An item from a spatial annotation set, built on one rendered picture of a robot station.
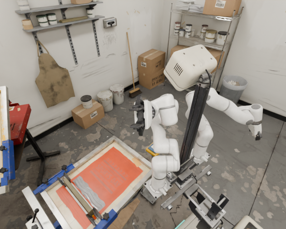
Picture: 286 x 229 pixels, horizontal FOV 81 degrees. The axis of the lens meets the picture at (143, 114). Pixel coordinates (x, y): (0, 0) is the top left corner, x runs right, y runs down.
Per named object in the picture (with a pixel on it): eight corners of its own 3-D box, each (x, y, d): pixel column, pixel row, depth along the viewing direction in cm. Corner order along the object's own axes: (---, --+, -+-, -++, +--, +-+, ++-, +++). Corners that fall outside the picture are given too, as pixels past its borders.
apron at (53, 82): (74, 94, 317) (56, 35, 249) (76, 96, 313) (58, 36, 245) (46, 107, 287) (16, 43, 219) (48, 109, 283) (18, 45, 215)
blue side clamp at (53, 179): (73, 167, 154) (71, 162, 149) (76, 170, 151) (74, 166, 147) (40, 191, 137) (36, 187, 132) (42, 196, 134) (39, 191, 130)
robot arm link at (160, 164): (150, 166, 115) (151, 152, 104) (170, 166, 115) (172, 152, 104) (150, 180, 107) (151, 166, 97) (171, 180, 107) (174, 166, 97)
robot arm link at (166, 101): (177, 112, 78) (173, 92, 78) (176, 115, 68) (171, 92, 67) (146, 118, 82) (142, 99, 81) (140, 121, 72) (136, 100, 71)
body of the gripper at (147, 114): (155, 99, 67) (150, 100, 57) (156, 124, 68) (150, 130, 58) (137, 100, 69) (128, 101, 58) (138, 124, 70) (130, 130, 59)
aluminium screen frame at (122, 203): (114, 137, 180) (114, 135, 178) (157, 170, 150) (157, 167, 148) (39, 192, 135) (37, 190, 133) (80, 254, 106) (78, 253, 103)
